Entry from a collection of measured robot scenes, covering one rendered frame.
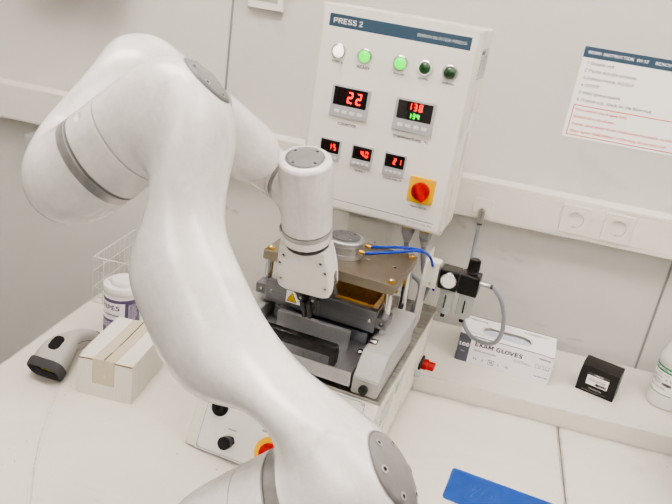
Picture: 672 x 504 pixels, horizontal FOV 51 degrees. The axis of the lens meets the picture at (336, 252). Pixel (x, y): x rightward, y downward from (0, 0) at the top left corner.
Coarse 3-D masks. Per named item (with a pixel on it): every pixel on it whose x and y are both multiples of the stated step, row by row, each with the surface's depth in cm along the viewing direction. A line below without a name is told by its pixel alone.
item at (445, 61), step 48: (336, 48) 141; (384, 48) 138; (432, 48) 135; (480, 48) 132; (336, 96) 144; (384, 96) 141; (432, 96) 138; (336, 144) 147; (384, 144) 144; (432, 144) 141; (336, 192) 151; (384, 192) 148; (432, 192) 144; (384, 240) 154
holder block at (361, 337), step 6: (276, 306) 141; (282, 306) 141; (276, 312) 141; (294, 312) 140; (300, 312) 139; (318, 318) 138; (324, 318) 138; (336, 324) 137; (342, 324) 137; (354, 330) 136; (360, 330) 136; (354, 336) 136; (360, 336) 136; (366, 336) 136; (360, 342) 136; (366, 342) 136
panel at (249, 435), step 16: (352, 400) 127; (208, 416) 134; (224, 416) 133; (240, 416) 132; (208, 432) 133; (224, 432) 132; (240, 432) 132; (256, 432) 131; (208, 448) 133; (240, 448) 131; (256, 448) 130
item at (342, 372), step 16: (272, 320) 140; (288, 320) 136; (304, 320) 134; (320, 336) 134; (336, 336) 133; (304, 352) 130; (352, 352) 133; (320, 368) 128; (336, 368) 127; (352, 368) 127
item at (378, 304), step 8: (344, 288) 138; (352, 288) 138; (360, 288) 139; (336, 296) 135; (344, 296) 134; (352, 296) 135; (360, 296) 135; (368, 296) 136; (376, 296) 136; (384, 296) 140; (368, 304) 133; (376, 304) 134
